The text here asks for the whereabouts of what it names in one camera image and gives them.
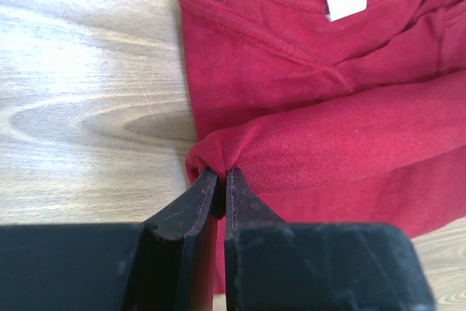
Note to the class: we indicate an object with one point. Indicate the red t shirt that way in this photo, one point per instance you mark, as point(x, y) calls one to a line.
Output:
point(334, 110)

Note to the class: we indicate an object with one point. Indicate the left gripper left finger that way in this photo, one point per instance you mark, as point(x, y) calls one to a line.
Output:
point(166, 262)

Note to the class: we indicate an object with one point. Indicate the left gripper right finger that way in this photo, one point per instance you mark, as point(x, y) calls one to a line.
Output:
point(273, 265)

